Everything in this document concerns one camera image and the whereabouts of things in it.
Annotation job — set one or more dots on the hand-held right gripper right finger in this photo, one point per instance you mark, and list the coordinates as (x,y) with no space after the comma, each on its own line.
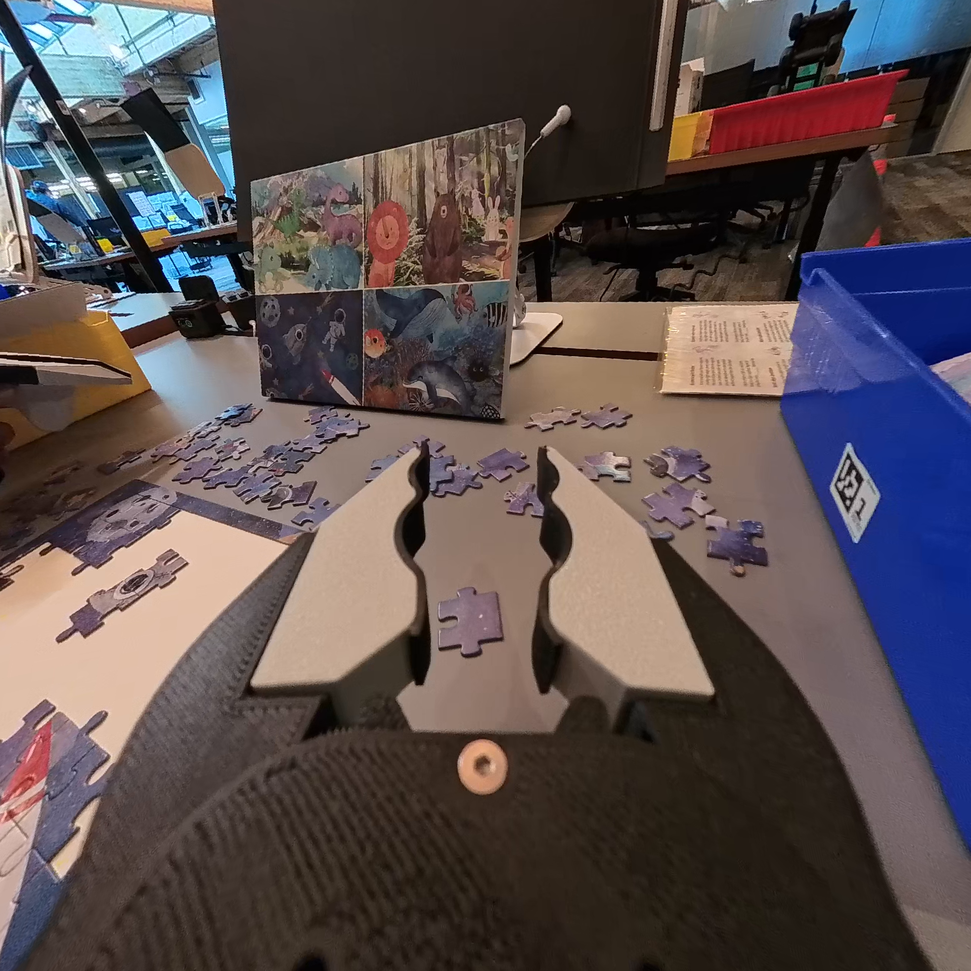
(614,584)

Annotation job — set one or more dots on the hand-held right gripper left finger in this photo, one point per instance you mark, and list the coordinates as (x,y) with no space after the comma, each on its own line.
(345,584)

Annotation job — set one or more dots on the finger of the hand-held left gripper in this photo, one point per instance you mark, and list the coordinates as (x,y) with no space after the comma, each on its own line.
(53,369)

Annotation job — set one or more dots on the single blue jigsaw puzzle piece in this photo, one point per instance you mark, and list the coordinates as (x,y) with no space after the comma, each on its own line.
(472,620)

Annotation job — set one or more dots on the heap of loose puzzle pieces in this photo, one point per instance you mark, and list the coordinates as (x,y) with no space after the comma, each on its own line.
(455,474)

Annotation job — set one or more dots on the joined jigsaw puzzle border pieces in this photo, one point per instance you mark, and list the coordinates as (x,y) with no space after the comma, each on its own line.
(114,520)

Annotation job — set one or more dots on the white puzzle board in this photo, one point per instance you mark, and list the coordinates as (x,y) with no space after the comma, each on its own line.
(152,667)

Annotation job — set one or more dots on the small joined astronaut puzzle pieces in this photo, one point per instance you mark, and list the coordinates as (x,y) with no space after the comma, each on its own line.
(121,595)

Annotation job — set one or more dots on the animal print puzzle box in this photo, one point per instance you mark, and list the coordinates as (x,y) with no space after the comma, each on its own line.
(387,281)

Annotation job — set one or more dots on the joined rocket puzzle pieces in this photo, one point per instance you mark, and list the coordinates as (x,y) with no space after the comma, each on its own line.
(45,789)

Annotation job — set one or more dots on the yellow box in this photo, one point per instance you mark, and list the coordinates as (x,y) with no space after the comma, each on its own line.
(114,349)

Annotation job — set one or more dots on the white monitor stand base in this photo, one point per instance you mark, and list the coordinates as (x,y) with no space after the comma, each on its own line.
(533,334)

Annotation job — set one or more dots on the printed instruction sheet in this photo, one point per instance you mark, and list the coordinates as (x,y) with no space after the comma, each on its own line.
(728,345)

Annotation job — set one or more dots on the blue plastic bin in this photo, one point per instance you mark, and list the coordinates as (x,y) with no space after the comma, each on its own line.
(887,455)

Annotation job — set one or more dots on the black office chair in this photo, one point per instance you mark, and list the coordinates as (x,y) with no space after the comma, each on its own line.
(660,250)

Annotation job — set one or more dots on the beige chair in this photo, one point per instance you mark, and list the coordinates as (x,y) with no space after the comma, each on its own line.
(548,224)

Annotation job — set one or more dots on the yellow plastic bin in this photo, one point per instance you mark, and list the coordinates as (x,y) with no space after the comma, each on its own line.
(689,136)

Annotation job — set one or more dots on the wooden desk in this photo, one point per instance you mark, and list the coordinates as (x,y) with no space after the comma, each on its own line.
(766,155)

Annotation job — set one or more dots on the black computer monitor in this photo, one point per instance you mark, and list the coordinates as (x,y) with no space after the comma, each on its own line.
(425,91)

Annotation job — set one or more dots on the red plastic bin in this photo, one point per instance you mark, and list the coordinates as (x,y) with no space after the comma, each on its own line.
(804,114)

